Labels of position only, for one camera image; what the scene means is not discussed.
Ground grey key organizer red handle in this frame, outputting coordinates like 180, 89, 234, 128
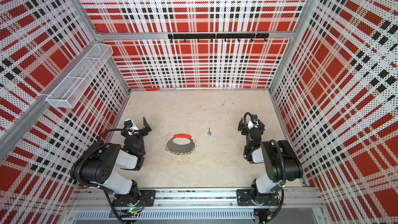
165, 133, 197, 155

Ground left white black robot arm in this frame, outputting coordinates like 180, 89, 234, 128
70, 118, 155, 207

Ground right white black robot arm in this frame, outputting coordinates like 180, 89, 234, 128
236, 112, 304, 206

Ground small key with teal tag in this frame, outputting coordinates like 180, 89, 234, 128
207, 128, 215, 142

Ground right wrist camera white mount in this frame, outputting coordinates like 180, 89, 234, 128
248, 115, 259, 129

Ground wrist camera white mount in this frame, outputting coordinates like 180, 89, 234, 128
248, 115, 259, 129
124, 118, 139, 131

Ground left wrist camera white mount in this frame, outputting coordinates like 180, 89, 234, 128
124, 118, 139, 131

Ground red strip at wall base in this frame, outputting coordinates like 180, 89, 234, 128
145, 88, 160, 91

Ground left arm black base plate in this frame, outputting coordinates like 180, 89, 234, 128
112, 190, 156, 208

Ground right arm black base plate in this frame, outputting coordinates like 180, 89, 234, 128
236, 189, 279, 206

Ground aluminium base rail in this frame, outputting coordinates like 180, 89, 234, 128
66, 188, 325, 224

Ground white wire mesh basket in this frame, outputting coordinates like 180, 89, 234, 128
46, 44, 113, 108

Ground black hook rail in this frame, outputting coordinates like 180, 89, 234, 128
168, 33, 269, 41

